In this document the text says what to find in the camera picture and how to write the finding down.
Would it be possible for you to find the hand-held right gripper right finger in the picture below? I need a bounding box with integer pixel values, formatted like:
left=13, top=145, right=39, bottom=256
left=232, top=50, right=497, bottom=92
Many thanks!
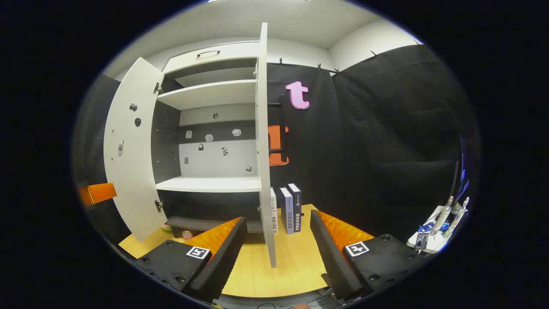
left=310, top=209, right=423, bottom=302

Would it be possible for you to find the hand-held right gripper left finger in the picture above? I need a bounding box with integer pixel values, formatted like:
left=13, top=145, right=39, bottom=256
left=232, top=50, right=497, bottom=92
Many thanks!
left=129, top=217, right=248, bottom=303

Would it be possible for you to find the white cabinet left door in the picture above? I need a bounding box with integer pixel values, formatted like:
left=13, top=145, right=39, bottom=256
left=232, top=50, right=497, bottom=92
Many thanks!
left=103, top=57, right=169, bottom=242

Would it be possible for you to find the white cabinet door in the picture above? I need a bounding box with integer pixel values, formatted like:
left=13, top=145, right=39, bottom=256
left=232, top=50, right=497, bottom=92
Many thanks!
left=255, top=22, right=278, bottom=268
left=103, top=57, right=169, bottom=242

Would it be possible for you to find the dark navy book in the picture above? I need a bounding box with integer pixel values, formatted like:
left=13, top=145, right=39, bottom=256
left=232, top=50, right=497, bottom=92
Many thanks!
left=287, top=183, right=302, bottom=233

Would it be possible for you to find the purple book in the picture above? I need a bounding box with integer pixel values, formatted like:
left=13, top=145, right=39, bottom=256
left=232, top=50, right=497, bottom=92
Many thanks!
left=280, top=187, right=295, bottom=235

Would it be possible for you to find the white book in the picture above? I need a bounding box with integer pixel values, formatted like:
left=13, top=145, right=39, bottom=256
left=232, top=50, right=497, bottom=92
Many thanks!
left=270, top=187, right=278, bottom=234

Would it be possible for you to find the white cabinet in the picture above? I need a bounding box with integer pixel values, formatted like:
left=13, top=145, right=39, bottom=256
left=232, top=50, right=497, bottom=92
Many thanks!
left=151, top=41, right=268, bottom=239

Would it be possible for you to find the blue packet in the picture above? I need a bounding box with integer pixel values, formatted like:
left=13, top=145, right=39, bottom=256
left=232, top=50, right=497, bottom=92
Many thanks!
left=418, top=222, right=449, bottom=233

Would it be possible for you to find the white side table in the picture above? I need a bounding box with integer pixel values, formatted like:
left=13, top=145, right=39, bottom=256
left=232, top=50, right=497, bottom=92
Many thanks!
left=407, top=205, right=468, bottom=254

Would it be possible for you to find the black backdrop cloth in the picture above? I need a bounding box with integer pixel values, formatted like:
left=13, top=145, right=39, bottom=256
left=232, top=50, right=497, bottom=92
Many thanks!
left=73, top=43, right=479, bottom=245

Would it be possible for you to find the clear spray bottle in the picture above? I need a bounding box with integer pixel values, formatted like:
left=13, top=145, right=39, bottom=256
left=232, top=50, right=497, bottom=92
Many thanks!
left=444, top=197, right=470, bottom=239
left=430, top=196, right=454, bottom=236

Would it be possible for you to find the white cabinet right door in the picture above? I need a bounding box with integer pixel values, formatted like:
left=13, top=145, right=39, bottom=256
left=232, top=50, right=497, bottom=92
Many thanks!
left=255, top=22, right=278, bottom=268

